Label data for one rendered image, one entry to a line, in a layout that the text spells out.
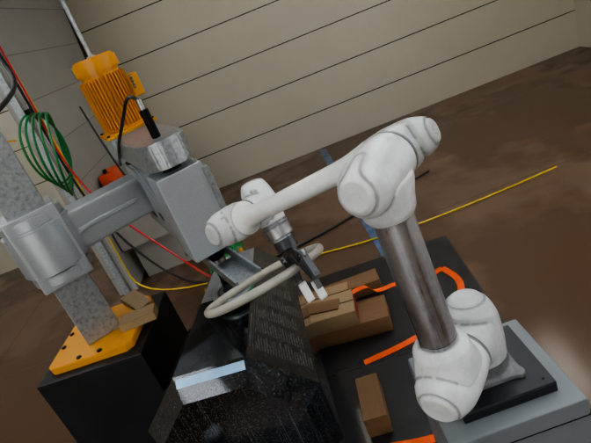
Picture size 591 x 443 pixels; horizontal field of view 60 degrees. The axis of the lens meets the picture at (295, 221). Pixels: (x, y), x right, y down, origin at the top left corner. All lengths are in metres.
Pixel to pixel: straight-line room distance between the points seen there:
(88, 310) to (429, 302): 2.07
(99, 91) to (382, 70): 4.99
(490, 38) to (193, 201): 6.02
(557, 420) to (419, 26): 6.21
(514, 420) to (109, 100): 2.28
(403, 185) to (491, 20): 6.67
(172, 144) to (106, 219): 0.81
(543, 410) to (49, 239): 2.21
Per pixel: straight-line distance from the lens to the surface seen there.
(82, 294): 2.93
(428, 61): 7.44
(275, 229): 1.62
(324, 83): 7.11
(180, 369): 2.31
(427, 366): 1.38
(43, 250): 2.76
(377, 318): 3.23
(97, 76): 2.86
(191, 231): 2.32
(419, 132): 1.22
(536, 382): 1.66
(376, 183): 1.07
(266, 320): 2.43
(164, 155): 2.21
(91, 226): 2.86
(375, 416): 2.67
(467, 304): 1.52
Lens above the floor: 2.03
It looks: 23 degrees down
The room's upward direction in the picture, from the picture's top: 22 degrees counter-clockwise
